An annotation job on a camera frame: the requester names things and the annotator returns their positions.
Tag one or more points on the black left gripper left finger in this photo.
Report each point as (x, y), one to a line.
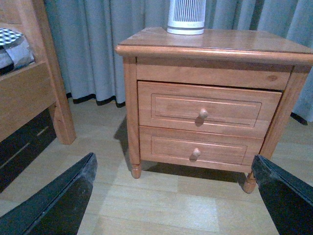
(58, 208)

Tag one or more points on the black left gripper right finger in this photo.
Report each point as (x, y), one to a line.
(288, 199)

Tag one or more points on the wooden drawer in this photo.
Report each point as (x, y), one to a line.
(207, 150)
(238, 112)

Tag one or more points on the wooden nightstand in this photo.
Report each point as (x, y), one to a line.
(239, 59)

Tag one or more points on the checkered bedding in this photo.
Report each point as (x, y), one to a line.
(15, 51)

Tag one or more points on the grey curtain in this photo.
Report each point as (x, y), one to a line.
(85, 33)

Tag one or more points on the white cylindrical air purifier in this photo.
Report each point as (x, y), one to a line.
(186, 17)

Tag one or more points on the wooden bed frame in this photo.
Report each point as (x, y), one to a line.
(26, 92)

